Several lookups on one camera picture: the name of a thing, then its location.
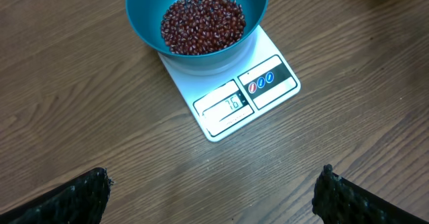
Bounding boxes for blue plastic bowl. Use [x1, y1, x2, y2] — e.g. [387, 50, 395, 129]
[125, 0, 269, 67]

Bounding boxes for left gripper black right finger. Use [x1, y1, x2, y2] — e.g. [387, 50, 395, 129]
[312, 164, 428, 224]

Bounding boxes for red beans in bowl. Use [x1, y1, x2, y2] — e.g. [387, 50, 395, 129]
[160, 0, 247, 55]

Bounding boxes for white digital kitchen scale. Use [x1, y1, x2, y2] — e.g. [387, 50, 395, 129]
[160, 27, 301, 142]

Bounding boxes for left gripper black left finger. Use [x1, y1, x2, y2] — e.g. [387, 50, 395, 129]
[1, 168, 113, 224]

